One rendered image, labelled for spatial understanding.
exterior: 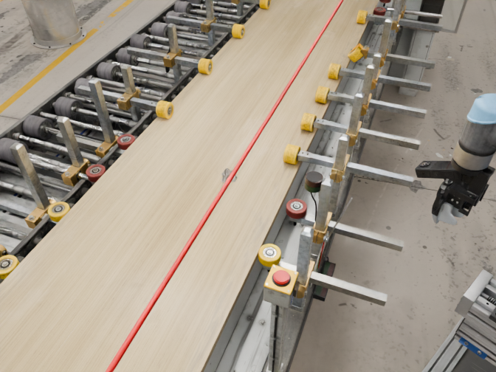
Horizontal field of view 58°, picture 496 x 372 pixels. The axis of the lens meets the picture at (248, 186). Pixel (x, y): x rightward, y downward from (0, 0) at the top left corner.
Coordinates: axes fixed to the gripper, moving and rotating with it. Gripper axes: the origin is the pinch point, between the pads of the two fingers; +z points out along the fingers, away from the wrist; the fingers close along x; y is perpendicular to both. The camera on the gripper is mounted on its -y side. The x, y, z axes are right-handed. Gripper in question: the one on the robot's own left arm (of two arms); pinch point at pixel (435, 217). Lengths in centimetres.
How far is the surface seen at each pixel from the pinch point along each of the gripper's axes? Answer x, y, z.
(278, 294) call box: -38.9, -17.3, 11.3
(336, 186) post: 32, -48, 44
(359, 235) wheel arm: 19, -27, 46
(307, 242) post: -13.4, -28.2, 22.8
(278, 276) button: -36.5, -19.7, 8.4
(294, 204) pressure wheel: 10, -52, 41
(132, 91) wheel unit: 6, -155, 33
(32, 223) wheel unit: -65, -124, 48
